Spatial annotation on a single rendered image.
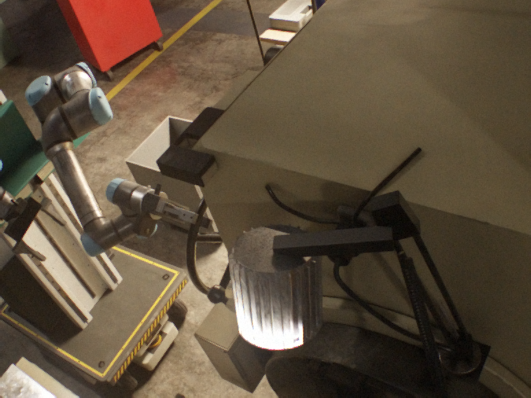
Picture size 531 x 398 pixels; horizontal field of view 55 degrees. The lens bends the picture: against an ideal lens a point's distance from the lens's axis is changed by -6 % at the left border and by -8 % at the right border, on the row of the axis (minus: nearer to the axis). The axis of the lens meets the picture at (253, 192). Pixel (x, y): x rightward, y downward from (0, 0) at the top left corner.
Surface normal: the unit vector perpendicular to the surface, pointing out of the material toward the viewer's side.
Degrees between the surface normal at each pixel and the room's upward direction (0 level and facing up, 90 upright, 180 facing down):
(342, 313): 90
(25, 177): 0
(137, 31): 90
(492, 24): 0
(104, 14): 90
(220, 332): 0
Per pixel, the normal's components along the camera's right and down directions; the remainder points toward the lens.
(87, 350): -0.23, -0.69
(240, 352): 0.82, 0.24
